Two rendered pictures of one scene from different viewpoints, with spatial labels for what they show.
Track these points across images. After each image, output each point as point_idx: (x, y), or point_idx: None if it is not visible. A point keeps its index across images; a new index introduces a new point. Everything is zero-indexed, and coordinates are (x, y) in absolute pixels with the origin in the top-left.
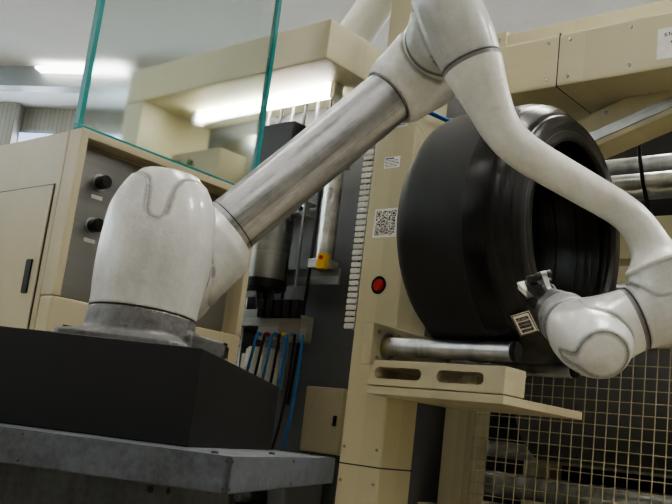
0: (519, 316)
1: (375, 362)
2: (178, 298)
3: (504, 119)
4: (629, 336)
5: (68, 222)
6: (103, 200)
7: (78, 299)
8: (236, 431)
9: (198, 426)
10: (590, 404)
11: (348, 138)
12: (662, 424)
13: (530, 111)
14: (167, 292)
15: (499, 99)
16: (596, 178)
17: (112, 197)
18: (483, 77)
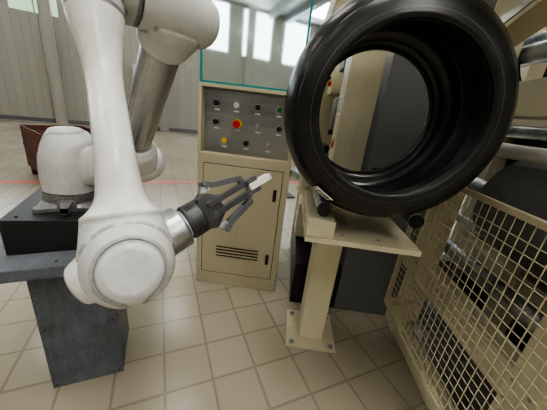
0: (316, 189)
1: (304, 190)
2: (48, 188)
3: (82, 67)
4: (75, 283)
5: (199, 123)
6: (220, 110)
7: (215, 150)
8: (72, 244)
9: (15, 247)
10: (516, 233)
11: (136, 88)
12: None
13: (352, 2)
14: (44, 185)
15: (78, 49)
16: (92, 119)
17: (224, 107)
18: (71, 31)
